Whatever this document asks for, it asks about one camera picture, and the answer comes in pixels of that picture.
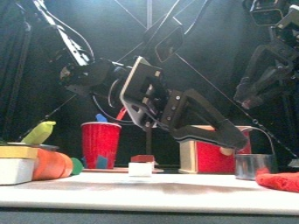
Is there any small white cube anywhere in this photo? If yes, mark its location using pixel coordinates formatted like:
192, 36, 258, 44
126, 162, 154, 178

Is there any small red block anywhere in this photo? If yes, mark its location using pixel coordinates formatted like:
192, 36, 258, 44
129, 154, 156, 164

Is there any yellow block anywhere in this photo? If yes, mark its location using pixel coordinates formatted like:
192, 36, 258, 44
0, 145, 39, 160

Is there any white table mat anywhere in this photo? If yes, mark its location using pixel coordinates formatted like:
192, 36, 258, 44
0, 171, 299, 217

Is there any red plastic cup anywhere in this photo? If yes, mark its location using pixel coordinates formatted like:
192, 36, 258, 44
78, 122, 122, 170

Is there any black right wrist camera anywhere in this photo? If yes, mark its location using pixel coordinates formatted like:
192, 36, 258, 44
242, 0, 285, 27

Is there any pale block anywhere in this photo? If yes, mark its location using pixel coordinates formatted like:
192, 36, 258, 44
0, 157, 35, 186

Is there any red fuzzy ring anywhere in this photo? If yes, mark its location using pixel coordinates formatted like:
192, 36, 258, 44
254, 171, 299, 194

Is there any pink clear tray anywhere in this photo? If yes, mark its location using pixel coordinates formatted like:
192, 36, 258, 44
81, 166, 164, 174

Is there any wooden drawer cabinet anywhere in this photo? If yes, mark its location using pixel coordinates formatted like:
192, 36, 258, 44
177, 124, 254, 175

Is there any blue plastic utensil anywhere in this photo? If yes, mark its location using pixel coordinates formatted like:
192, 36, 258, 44
94, 113, 109, 123

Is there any vertical frame pole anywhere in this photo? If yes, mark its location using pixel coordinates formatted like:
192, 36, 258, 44
145, 0, 154, 156

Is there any orange toy carrot green top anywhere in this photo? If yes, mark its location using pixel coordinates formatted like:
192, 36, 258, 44
31, 147, 85, 182

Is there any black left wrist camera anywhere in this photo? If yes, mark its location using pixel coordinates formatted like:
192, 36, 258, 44
141, 16, 184, 64

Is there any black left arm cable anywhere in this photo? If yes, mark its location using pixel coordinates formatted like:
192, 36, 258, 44
90, 78, 136, 125

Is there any yellow-green toy vegetable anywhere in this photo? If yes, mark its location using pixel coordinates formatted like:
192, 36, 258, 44
21, 120, 57, 146

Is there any small metal bucket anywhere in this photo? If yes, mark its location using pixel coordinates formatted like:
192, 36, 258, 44
233, 126, 276, 181

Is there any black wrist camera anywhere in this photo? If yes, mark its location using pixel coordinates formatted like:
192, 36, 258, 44
242, 0, 285, 27
141, 16, 184, 64

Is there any round metal bowl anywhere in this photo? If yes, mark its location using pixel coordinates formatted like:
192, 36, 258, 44
0, 141, 61, 152

